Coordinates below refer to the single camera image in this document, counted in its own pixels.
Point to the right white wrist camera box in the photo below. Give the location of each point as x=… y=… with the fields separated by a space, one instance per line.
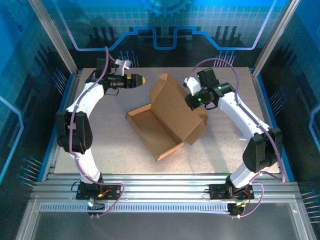
x=192 y=85

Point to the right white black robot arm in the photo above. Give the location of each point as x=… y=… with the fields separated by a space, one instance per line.
x=235 y=110

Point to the aluminium front frame rail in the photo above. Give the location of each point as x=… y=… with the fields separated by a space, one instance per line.
x=162 y=185

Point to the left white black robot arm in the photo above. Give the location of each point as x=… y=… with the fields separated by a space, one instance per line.
x=85 y=100

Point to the brown cardboard paper box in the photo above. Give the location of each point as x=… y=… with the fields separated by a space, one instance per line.
x=167 y=117

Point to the aluminium corner post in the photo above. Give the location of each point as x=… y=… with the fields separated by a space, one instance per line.
x=276 y=32
x=51 y=32

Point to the grey framed shelf panel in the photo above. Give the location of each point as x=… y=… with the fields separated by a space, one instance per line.
x=162 y=225

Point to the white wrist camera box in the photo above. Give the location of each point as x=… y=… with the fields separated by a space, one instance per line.
x=192 y=85
x=122 y=66

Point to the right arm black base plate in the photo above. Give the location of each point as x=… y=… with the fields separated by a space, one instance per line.
x=217 y=192

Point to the aluminium side rail blue strip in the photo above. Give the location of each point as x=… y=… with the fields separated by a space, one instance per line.
x=258 y=92
x=71 y=92

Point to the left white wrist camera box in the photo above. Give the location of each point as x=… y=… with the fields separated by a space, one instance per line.
x=122 y=66

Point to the black controller box with LED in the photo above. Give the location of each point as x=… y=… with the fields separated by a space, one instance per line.
x=236 y=210
x=98 y=206

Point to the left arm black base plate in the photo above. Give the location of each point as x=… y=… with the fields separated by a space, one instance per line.
x=112 y=192

